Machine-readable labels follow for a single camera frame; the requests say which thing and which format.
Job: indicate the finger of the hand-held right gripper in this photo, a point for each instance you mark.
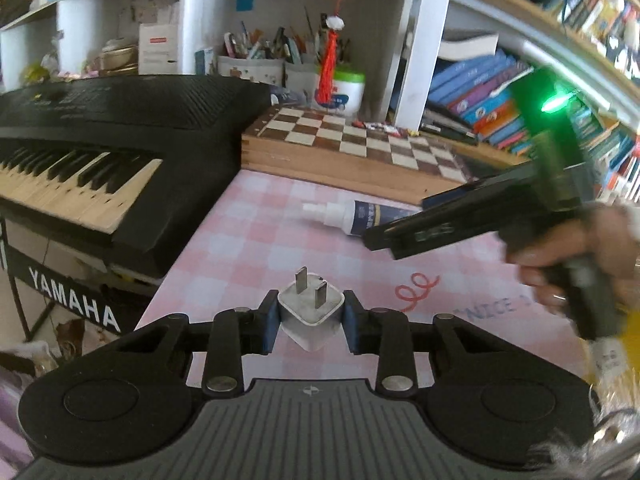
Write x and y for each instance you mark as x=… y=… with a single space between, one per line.
x=435 y=234
x=480 y=187

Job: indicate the white spray bottle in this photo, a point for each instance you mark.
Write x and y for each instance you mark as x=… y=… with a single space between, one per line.
x=372 y=216

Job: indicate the white side shelf unit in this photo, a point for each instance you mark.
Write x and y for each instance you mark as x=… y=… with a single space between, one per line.
x=210 y=5

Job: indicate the wooden chessboard box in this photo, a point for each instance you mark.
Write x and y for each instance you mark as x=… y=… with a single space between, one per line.
x=350 y=145

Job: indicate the white bookshelf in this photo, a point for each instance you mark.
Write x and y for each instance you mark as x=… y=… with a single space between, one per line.
x=425 y=35

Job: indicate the white pen holder with pens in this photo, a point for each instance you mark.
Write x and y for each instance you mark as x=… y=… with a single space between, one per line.
x=260 y=70

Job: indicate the white jar with green lid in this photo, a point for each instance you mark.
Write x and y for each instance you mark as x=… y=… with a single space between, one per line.
x=349 y=90

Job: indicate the red tassel ornament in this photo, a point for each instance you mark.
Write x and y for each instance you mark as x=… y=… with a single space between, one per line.
x=329 y=60

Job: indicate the purple cloth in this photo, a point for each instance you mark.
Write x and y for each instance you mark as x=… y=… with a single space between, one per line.
x=12 y=410

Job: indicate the pink checked tablecloth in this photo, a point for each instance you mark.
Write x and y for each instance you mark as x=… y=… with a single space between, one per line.
x=240 y=240

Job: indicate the white carton with red label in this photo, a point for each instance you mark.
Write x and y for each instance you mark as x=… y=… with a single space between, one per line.
x=159 y=50

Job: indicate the person's right hand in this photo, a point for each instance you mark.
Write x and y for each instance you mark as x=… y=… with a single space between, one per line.
x=612 y=245

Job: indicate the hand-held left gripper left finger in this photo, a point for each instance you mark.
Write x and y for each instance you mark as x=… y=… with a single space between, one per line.
x=270 y=324

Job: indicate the black electronic keyboard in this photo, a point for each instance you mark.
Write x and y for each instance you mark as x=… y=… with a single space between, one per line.
x=125 y=125

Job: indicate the row of leaning colourful books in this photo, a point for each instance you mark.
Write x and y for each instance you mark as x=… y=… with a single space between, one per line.
x=480 y=100

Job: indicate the white charger plug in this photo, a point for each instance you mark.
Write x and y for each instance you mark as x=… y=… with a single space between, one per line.
x=310 y=319

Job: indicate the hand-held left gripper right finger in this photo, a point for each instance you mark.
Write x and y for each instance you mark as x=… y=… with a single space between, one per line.
x=351 y=325

